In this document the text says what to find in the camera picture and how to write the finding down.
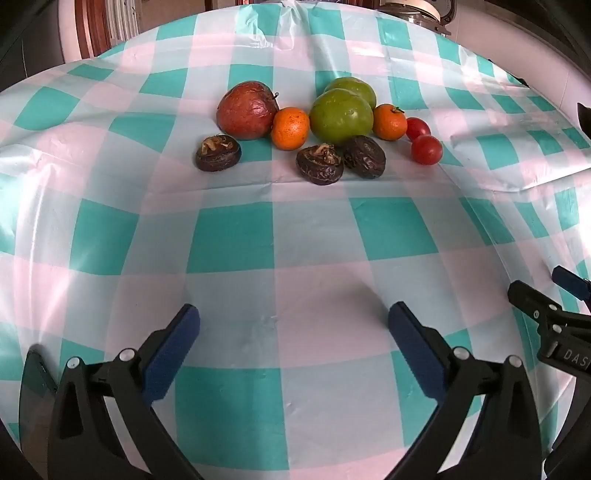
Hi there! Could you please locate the red cherry tomato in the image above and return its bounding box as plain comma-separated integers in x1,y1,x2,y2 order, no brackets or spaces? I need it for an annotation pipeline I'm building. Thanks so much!
411,135,443,165
405,117,431,140

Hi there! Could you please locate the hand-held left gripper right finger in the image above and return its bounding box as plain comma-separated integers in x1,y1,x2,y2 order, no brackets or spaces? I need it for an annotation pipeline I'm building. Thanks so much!
385,301,542,480

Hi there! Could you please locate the orange tangerine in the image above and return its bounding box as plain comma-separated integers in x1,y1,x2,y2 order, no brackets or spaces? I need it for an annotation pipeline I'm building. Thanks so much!
271,107,310,151
372,104,408,141

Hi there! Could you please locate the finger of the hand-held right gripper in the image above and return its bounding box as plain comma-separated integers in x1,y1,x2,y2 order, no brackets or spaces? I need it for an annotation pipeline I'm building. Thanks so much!
551,265,591,304
507,280,591,370

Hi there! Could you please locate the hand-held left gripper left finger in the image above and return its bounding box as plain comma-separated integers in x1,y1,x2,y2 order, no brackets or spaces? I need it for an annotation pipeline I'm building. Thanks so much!
47,303,204,480

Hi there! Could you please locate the dark brown water chestnut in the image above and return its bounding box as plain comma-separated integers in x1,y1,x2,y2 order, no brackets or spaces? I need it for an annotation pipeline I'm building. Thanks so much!
195,135,242,172
342,135,386,178
296,144,345,186

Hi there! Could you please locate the large green apple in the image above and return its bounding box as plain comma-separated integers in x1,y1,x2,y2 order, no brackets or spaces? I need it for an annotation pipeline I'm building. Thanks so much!
309,89,374,146

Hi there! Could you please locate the metal pot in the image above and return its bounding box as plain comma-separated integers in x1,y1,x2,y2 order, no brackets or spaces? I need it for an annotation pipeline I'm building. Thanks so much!
379,0,458,35

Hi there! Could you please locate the teal white checkered tablecloth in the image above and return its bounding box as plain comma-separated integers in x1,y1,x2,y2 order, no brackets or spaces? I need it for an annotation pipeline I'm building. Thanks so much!
0,0,591,480

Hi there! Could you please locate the wooden glass cabinet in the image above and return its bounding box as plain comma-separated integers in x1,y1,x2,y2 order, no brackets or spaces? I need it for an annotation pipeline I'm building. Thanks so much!
76,0,139,59

